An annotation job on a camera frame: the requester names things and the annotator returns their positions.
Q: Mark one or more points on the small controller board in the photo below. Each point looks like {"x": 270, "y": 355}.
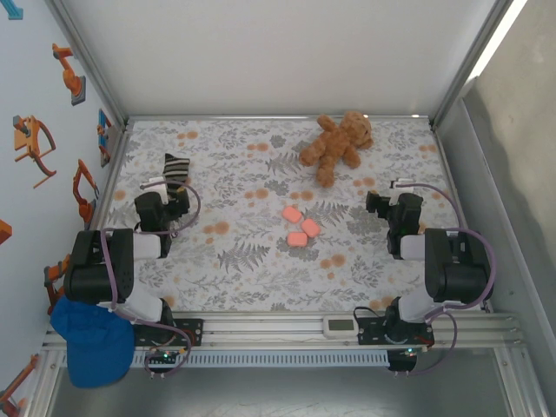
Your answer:
{"x": 404, "y": 358}
{"x": 167, "y": 357}

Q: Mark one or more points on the white digital timer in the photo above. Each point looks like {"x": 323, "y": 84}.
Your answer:
{"x": 341, "y": 326}

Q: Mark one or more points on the blue cap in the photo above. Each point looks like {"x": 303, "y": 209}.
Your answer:
{"x": 95, "y": 347}

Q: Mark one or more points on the black white striped sock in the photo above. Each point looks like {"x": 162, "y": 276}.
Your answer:
{"x": 176, "y": 165}

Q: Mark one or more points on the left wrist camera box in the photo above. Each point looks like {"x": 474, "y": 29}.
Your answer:
{"x": 158, "y": 189}

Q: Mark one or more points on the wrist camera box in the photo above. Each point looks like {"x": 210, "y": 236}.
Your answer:
{"x": 158, "y": 189}
{"x": 400, "y": 191}

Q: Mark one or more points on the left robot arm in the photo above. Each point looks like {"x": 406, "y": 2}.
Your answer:
{"x": 95, "y": 269}

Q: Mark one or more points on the aluminium frame cross bar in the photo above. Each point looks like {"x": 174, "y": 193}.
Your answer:
{"x": 278, "y": 117}

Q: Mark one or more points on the aluminium frame side bar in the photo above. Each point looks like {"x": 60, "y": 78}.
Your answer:
{"x": 106, "y": 182}
{"x": 451, "y": 174}

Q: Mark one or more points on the orange block wall sticker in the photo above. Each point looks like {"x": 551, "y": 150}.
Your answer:
{"x": 4, "y": 230}

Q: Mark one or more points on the brown teddy bear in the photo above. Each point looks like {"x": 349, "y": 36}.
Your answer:
{"x": 334, "y": 145}

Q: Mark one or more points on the floral tablecloth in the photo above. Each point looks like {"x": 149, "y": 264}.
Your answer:
{"x": 208, "y": 143}

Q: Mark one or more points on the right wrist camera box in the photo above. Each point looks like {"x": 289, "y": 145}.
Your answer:
{"x": 400, "y": 191}

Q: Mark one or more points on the orange gripper wall sticker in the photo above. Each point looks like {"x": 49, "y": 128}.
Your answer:
{"x": 30, "y": 143}

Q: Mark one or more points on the aluminium mounting rail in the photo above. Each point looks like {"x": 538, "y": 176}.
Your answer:
{"x": 269, "y": 330}

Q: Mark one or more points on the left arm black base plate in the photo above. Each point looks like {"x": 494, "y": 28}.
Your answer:
{"x": 193, "y": 332}

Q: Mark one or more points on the blue orange robot wall sticker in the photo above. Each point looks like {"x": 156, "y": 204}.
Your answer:
{"x": 102, "y": 130}

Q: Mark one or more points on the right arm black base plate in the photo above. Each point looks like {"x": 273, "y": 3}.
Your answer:
{"x": 369, "y": 330}

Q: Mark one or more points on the pink earbud charging case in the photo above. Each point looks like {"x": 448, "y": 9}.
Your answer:
{"x": 292, "y": 214}
{"x": 310, "y": 227}
{"x": 297, "y": 239}

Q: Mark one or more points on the aluminium frame post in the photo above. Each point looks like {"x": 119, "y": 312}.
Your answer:
{"x": 87, "y": 61}
{"x": 473, "y": 61}

